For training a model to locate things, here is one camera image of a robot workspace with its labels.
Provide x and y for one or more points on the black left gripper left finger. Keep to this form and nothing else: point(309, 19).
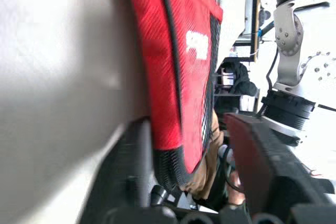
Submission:
point(126, 161)

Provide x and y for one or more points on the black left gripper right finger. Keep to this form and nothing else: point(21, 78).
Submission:
point(294, 182)

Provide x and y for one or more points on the red table tennis paddle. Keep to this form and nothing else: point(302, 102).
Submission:
point(246, 155)

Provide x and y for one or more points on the red paddle case black trim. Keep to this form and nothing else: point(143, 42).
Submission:
point(162, 51)

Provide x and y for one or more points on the person in brown clothes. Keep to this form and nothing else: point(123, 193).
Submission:
point(210, 155)

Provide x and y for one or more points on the black garment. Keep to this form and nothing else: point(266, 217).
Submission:
point(239, 82)

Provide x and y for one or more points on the black framed wooden board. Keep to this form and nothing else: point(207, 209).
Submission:
point(256, 11)

